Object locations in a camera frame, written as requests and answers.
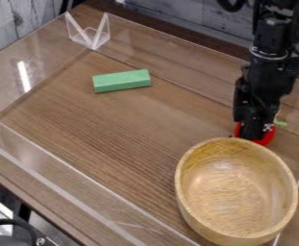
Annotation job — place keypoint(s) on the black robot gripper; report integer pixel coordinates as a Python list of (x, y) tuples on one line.
[(266, 81)]

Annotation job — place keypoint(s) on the red plush strawberry toy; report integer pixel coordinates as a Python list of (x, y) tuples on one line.
[(269, 135)]

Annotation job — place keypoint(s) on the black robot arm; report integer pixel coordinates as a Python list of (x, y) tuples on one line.
[(276, 27)]

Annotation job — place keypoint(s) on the light wooden bowl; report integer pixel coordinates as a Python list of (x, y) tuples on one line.
[(236, 191)]

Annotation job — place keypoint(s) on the green rectangular block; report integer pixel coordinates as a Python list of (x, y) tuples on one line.
[(122, 80)]

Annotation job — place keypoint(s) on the clear acrylic table enclosure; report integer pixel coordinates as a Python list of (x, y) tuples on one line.
[(90, 157)]

